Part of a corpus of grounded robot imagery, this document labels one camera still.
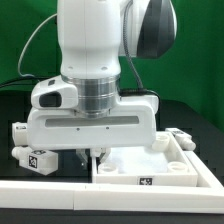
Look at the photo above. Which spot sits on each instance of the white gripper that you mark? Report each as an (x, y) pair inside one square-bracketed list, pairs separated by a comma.
[(131, 123)]

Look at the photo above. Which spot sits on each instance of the white square tabletop part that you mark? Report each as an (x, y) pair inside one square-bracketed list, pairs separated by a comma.
[(162, 164)]

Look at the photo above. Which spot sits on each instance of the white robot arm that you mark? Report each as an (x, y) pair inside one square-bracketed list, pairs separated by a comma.
[(82, 108)]

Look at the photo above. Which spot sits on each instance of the white L-shaped fence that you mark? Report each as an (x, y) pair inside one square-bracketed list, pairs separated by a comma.
[(207, 197)]

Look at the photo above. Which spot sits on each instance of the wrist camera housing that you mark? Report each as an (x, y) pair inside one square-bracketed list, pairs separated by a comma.
[(54, 94)]

